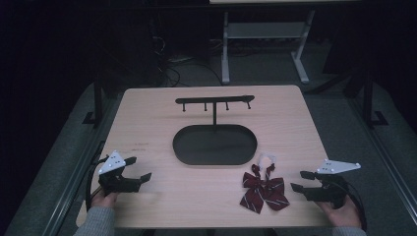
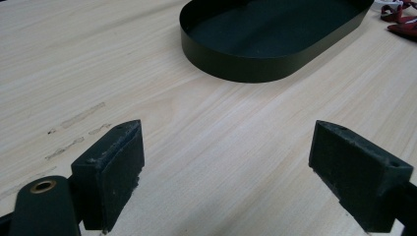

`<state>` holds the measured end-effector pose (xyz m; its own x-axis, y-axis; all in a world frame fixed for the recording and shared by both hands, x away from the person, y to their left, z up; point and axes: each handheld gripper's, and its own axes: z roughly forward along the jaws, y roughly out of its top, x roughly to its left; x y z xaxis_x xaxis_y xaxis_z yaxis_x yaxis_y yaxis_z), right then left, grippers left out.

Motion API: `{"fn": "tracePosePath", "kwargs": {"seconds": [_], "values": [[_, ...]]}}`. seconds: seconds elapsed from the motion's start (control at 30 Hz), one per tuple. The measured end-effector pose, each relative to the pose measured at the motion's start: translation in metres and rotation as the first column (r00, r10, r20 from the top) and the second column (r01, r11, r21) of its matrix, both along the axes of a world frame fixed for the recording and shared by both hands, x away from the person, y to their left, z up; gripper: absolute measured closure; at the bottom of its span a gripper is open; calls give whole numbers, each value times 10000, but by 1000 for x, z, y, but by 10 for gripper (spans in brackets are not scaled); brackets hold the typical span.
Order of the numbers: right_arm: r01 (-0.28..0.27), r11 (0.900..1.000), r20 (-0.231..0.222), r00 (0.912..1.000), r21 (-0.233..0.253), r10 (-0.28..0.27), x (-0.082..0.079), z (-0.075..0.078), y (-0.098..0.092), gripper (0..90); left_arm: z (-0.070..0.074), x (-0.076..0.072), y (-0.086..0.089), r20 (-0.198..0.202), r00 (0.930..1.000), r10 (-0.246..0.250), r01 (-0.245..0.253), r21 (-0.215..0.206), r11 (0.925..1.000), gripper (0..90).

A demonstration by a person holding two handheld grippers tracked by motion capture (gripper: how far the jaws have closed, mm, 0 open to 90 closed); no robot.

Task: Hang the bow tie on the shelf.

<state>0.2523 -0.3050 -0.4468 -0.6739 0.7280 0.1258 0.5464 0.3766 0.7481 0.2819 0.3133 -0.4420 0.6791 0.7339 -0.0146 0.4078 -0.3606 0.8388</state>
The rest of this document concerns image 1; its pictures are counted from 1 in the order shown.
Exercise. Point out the white metal table frame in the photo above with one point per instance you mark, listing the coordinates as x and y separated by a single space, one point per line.
225 49

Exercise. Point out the black hanger stand with tray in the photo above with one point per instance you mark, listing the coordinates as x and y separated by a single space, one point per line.
214 146

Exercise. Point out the dark red striped bow tie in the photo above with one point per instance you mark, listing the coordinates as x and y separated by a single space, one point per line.
264 193

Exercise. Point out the black metal stand leg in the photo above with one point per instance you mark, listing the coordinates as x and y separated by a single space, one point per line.
97 98
368 98

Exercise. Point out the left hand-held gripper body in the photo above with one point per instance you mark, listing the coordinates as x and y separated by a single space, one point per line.
113 183

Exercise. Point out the person's left hand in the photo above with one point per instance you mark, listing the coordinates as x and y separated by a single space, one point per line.
105 199

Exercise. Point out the person's right hand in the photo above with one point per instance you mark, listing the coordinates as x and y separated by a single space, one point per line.
344 216

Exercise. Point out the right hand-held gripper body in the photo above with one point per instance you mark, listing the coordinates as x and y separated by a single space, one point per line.
327 191

